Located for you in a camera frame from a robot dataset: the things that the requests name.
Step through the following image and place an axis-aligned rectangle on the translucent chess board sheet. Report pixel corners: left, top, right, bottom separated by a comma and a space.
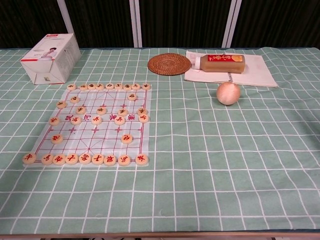
24, 87, 151, 169

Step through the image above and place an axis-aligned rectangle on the round woven rattan coaster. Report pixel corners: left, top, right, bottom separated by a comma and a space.
147, 52, 192, 76

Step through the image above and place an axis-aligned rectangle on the green checked tablecloth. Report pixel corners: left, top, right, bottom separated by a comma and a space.
0, 46, 320, 236

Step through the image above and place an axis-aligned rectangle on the pale pink ball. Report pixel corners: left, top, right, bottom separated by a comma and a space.
216, 81, 241, 106

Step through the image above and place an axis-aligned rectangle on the brown drink bottle red label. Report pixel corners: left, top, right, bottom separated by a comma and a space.
190, 54, 246, 75

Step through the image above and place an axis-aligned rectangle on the white spiral notebook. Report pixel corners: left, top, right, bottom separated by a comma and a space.
184, 50, 279, 88

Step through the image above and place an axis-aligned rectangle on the white lamp carton box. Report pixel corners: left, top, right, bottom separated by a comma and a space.
19, 32, 82, 86

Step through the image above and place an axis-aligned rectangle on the aluminium partition post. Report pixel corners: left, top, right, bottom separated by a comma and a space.
56, 0, 76, 35
129, 0, 144, 48
221, 0, 242, 48

